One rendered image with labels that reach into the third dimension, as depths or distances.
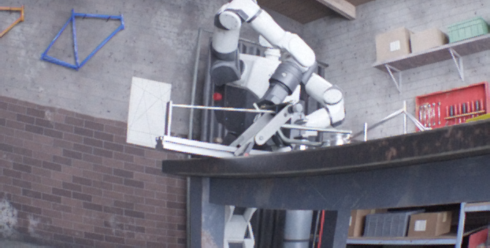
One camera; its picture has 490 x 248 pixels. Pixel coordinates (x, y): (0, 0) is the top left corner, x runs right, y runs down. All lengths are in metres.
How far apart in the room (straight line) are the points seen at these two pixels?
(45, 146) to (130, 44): 1.36
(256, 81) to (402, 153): 1.09
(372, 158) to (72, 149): 3.19
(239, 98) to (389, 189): 1.07
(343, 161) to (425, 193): 0.19
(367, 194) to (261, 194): 0.35
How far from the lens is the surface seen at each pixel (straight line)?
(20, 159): 3.65
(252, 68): 1.69
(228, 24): 1.45
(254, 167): 0.97
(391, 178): 0.79
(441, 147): 0.63
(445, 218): 2.77
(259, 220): 3.98
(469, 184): 0.68
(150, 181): 3.91
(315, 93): 1.85
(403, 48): 3.61
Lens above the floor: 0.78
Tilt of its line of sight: 12 degrees up
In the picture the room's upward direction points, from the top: 3 degrees clockwise
